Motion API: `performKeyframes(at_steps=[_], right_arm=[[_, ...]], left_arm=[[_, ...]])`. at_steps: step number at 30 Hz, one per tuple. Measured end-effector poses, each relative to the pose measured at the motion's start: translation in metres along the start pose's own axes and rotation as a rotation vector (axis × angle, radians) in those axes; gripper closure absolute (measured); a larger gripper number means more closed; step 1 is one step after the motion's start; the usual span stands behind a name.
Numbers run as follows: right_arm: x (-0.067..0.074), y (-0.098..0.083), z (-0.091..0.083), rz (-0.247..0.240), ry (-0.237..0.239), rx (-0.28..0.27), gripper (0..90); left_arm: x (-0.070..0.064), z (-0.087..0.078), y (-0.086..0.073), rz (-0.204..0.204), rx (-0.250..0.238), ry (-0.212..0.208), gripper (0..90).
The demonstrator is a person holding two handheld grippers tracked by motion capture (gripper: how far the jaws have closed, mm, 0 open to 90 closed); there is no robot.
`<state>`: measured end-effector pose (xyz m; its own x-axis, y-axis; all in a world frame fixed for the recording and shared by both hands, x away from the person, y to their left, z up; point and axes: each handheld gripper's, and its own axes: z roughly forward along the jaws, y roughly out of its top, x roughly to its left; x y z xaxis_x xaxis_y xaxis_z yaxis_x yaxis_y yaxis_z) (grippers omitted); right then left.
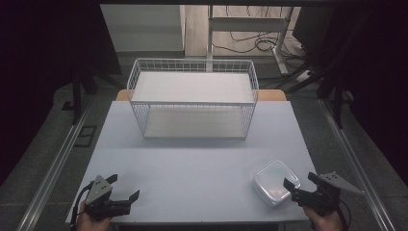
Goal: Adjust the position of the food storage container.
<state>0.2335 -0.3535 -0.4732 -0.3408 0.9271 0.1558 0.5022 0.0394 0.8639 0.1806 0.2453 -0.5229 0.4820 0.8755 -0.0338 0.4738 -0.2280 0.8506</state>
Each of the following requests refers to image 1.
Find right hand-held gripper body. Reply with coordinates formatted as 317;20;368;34
291;171;366;217

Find person's right hand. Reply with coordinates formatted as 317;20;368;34
302;205;344;231

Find wooden table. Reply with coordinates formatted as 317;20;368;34
115;89;288;102

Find metal floor rail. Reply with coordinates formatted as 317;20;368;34
17;95;94;231
319;99;397;231

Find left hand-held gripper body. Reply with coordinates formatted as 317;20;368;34
84;174;132;221

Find white wire shelf rack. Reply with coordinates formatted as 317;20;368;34
126;58;260;140

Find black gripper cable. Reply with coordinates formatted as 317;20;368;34
70;183;96;231
338;198;352;231

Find person's left hand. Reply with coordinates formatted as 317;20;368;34
76;201;114;231

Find clear plastic lidded container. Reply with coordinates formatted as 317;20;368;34
252;160;302;207

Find black stand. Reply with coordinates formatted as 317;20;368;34
317;64;354;130
71;68;126;126

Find white metal table frame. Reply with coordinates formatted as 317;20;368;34
206;4;294;76

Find white cabinet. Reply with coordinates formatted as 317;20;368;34
99;4;187;59

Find black floor cables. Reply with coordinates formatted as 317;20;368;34
213;5;310;56

